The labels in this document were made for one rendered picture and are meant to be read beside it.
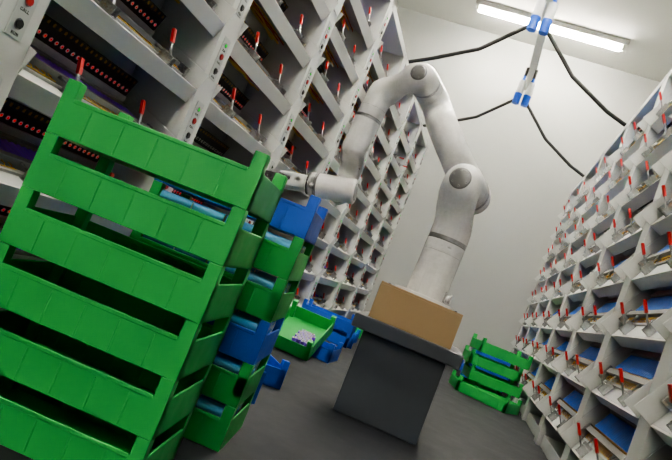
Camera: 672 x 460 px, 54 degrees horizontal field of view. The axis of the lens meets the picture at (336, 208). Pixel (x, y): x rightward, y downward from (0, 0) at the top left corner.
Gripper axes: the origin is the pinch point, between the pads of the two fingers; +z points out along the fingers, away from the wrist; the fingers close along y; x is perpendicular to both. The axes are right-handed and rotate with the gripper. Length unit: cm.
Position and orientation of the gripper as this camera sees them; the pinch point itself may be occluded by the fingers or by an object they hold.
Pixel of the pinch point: (267, 175)
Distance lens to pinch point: 227.4
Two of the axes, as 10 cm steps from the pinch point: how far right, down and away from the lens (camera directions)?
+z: -9.6, -1.8, 2.2
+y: 1.9, 1.7, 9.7
